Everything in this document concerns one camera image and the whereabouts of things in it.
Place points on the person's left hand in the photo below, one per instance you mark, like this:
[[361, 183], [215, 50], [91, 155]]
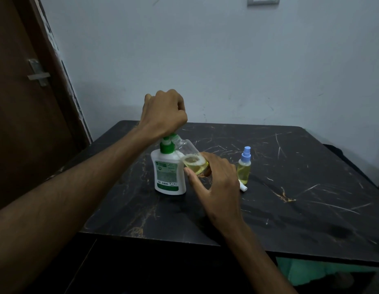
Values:
[[163, 114]]

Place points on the metal door latch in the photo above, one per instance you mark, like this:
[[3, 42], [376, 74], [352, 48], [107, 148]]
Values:
[[38, 75]]

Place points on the blue spray cap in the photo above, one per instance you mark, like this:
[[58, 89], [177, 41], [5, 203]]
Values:
[[246, 156]]

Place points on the white spray cap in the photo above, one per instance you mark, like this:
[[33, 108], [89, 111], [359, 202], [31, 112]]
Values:
[[243, 187]]

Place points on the small clear bottle white cap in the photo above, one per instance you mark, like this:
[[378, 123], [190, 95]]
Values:
[[189, 151]]

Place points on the person's right hand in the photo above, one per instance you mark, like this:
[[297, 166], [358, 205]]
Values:
[[223, 199]]

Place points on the brown wooden door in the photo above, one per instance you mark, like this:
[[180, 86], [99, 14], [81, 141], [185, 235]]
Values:
[[21, 125]]

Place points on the white green hand sanitizer bottle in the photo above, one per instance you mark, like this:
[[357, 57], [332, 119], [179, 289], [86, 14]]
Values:
[[166, 179]]

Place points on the green cloth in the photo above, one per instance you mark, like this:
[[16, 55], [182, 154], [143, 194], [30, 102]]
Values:
[[318, 270]]

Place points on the person's left forearm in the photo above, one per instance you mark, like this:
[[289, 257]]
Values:
[[57, 211]]

